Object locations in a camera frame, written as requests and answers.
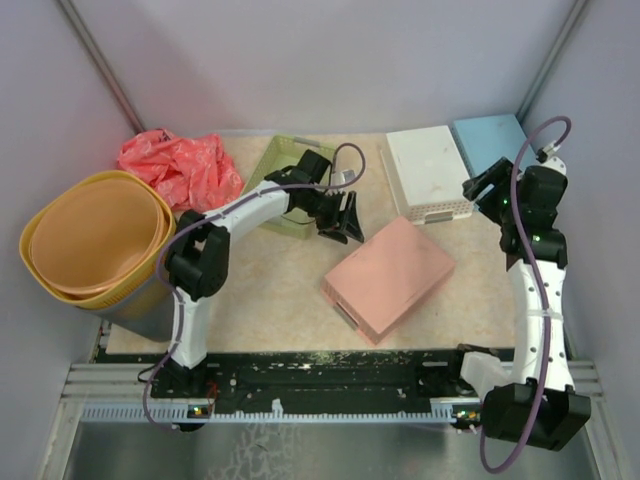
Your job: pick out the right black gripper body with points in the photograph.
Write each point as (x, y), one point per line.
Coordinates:
(501, 218)

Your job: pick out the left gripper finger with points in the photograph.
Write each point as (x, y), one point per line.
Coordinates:
(351, 227)
(334, 234)

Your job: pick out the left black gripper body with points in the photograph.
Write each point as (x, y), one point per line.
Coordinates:
(326, 207)

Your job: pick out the blue perforated plastic basket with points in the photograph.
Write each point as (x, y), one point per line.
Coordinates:
(482, 141)

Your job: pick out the pink perforated plastic basket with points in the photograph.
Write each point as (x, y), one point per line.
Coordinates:
(386, 279)

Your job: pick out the white perforated plastic basket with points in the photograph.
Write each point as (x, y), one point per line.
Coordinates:
(425, 171)

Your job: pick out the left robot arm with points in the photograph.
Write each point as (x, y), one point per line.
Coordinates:
(196, 259)

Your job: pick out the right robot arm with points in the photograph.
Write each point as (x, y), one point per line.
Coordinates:
(524, 205)

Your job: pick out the green perforated plastic basket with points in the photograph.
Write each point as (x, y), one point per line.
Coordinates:
(283, 151)

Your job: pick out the red plastic bag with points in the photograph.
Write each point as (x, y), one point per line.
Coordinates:
(187, 173)

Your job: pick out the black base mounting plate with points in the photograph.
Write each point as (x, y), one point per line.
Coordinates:
(318, 382)

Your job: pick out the grey plastic bin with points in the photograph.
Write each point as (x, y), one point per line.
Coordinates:
(148, 312)

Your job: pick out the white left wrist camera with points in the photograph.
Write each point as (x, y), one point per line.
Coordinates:
(343, 177)

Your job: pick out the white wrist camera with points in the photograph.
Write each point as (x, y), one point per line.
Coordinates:
(343, 177)
(548, 158)

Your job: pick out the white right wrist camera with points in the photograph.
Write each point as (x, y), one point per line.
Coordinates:
(548, 158)

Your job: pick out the white slotted cable duct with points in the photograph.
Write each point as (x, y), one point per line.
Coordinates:
(441, 413)

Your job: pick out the aluminium frame rail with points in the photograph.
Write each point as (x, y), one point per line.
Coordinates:
(93, 382)

